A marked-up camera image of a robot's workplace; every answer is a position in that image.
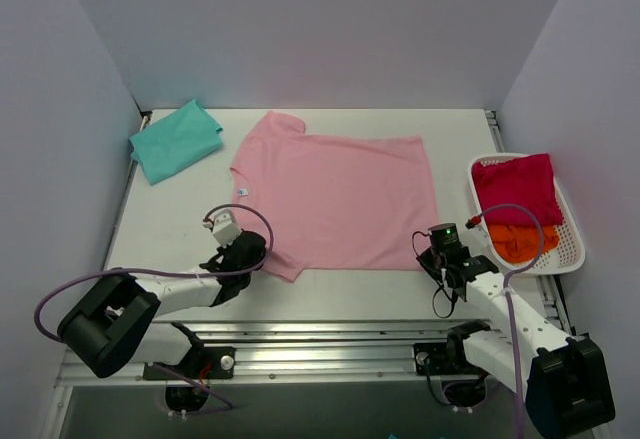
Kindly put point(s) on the aluminium rail frame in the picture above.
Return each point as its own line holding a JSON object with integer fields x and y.
{"x": 322, "y": 352}

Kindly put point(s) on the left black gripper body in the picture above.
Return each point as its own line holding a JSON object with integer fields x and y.
{"x": 248, "y": 247}

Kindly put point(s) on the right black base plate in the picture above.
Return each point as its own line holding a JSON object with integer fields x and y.
{"x": 434, "y": 360}

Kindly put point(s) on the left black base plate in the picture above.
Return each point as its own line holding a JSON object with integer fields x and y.
{"x": 206, "y": 363}

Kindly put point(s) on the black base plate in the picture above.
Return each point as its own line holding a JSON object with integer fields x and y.
{"x": 206, "y": 363}
{"x": 434, "y": 360}

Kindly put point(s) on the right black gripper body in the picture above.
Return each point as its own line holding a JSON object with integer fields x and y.
{"x": 437, "y": 264}

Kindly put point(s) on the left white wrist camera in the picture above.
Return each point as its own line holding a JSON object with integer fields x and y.
{"x": 223, "y": 227}

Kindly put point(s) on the white plastic basket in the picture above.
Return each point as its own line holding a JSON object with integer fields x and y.
{"x": 563, "y": 251}

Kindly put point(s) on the pink t-shirt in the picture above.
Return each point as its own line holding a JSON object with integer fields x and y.
{"x": 332, "y": 202}

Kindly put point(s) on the magenta t-shirt in basket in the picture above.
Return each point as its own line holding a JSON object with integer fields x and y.
{"x": 525, "y": 181}

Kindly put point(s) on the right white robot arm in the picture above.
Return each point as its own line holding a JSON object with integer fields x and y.
{"x": 560, "y": 381}

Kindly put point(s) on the teal folded t-shirt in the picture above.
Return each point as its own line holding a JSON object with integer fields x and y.
{"x": 176, "y": 142}

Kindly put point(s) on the orange t-shirt in basket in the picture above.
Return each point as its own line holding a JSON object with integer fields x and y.
{"x": 515, "y": 244}

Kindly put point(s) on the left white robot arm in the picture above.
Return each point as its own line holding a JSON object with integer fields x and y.
{"x": 114, "y": 322}

